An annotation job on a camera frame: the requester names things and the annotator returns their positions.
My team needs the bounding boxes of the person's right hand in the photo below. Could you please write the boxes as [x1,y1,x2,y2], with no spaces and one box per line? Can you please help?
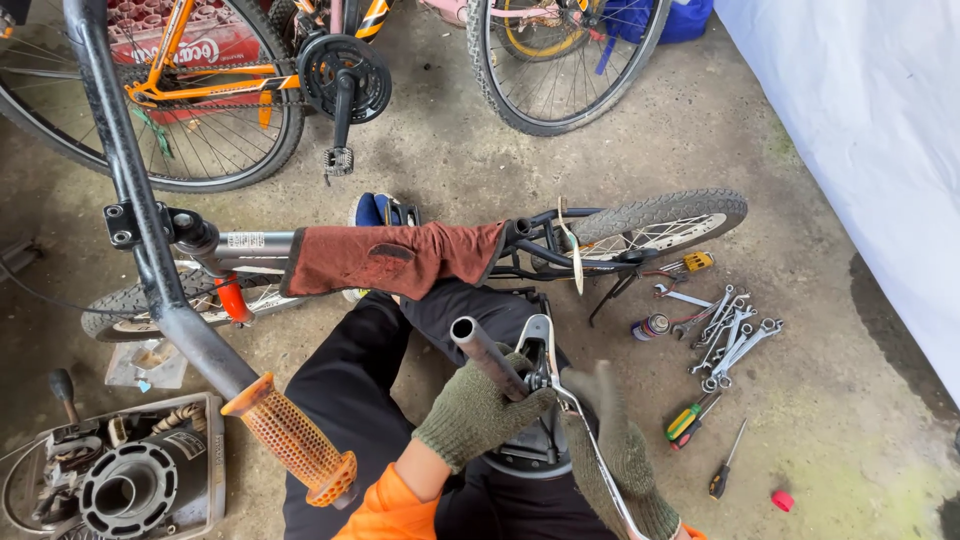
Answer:
[558,360,684,540]

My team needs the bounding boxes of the person's black trousers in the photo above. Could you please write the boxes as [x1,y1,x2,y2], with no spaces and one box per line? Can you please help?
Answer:
[282,279,618,540]

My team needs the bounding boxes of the small grey bicycle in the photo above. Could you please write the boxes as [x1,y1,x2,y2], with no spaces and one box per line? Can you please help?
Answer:
[80,187,750,344]

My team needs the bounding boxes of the beige flat strip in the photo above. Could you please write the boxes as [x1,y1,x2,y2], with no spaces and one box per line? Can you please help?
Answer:
[556,195,586,297]

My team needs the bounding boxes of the person's left hand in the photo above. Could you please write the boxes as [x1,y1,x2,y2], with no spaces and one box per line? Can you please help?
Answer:
[411,351,558,476]

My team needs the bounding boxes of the pile of silver wrenches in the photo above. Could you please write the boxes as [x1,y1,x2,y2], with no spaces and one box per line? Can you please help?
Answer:
[652,282,786,396]

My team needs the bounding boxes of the orange and black bicycle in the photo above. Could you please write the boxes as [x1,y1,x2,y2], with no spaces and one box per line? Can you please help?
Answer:
[0,0,395,195]

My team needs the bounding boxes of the clear plastic packet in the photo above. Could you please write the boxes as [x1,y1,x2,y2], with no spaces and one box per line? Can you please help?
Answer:
[104,337,189,392]

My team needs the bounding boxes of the orange perforated handlebar grip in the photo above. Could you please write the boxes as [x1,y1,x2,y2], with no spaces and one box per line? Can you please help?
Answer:
[219,372,360,509]

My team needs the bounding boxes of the black knobbed tool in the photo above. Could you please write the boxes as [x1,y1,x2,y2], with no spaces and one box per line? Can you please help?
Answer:
[48,367,83,426]

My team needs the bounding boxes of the blue bag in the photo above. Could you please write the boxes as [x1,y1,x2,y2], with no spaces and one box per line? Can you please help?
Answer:
[596,0,715,76]

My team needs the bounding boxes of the blue shoe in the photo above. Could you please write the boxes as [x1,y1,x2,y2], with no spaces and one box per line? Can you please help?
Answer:
[347,192,423,229]

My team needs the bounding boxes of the green and yellow screwdriver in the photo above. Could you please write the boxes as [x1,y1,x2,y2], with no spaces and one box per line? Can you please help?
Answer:
[664,393,723,443]

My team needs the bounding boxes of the black slim screwdriver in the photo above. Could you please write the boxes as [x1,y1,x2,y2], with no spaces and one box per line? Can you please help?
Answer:
[708,417,750,502]

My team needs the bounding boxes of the white tarpaulin sheet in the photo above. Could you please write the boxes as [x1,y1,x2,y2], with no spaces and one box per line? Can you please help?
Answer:
[712,0,960,410]

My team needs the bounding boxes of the red handled pliers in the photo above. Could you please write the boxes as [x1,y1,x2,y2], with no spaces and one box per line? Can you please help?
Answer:
[639,267,690,288]

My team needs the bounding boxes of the small tape roll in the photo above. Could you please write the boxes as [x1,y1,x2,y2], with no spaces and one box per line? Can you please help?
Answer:
[630,312,672,343]

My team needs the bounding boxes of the red and black screwdriver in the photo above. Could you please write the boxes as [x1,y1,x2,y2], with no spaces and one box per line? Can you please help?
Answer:
[670,417,708,452]

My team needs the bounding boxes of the red plastic crate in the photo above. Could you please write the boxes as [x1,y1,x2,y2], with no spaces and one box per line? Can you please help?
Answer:
[107,0,265,126]

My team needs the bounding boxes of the black bicycle handlebar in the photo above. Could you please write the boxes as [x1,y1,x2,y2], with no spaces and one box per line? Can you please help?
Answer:
[63,0,535,513]

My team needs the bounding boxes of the reddish brown cloth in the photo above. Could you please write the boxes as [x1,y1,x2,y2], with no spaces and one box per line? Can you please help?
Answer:
[279,219,513,302]

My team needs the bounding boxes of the grey box of machine parts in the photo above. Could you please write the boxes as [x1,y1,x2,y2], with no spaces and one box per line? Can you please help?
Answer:
[0,390,228,540]

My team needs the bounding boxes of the black thin cable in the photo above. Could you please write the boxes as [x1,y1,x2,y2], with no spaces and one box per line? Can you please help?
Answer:
[0,255,106,315]

